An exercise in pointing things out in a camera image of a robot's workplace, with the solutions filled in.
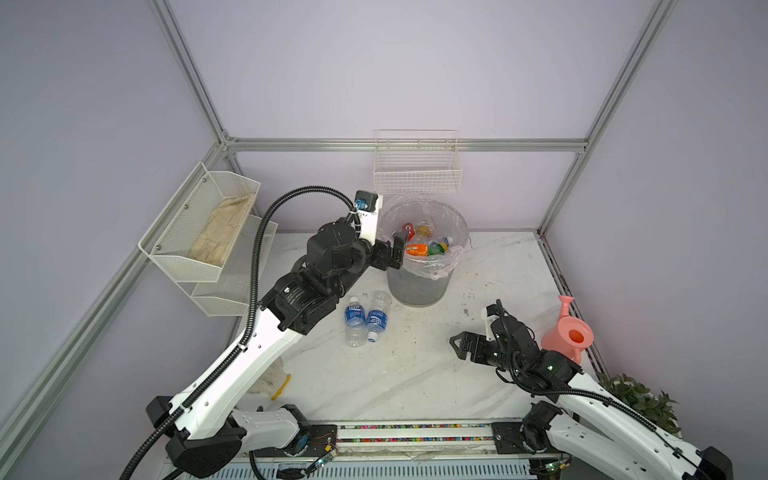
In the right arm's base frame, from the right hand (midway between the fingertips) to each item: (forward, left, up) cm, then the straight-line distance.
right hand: (460, 342), depth 78 cm
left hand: (+10, +19, +32) cm, 39 cm away
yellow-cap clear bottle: (+24, +10, +12) cm, 28 cm away
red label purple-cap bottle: (+33, +13, +9) cm, 37 cm away
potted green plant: (-17, -38, +5) cm, 42 cm away
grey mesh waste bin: (+16, +6, +11) cm, 20 cm away
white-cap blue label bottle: (+8, +30, -9) cm, 32 cm away
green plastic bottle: (+27, +4, +8) cm, 28 cm away
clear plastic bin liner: (+37, +15, +15) cm, 43 cm away
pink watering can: (+4, -30, -2) cm, 31 cm away
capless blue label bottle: (+12, +23, -6) cm, 27 cm away
